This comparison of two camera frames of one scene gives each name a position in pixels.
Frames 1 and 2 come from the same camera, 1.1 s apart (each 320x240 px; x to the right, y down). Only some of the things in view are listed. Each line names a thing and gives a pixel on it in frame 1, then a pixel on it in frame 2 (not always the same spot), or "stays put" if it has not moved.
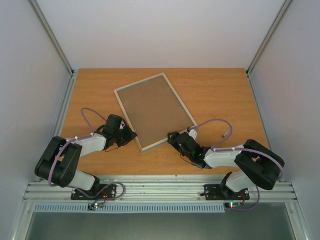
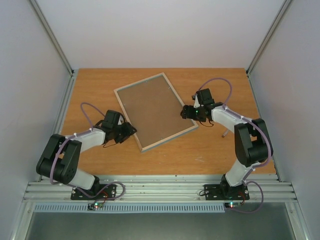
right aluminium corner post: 284,8 stays put
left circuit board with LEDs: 92,206 stays put
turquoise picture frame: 153,110 stays put
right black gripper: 176,139 -> 188,112
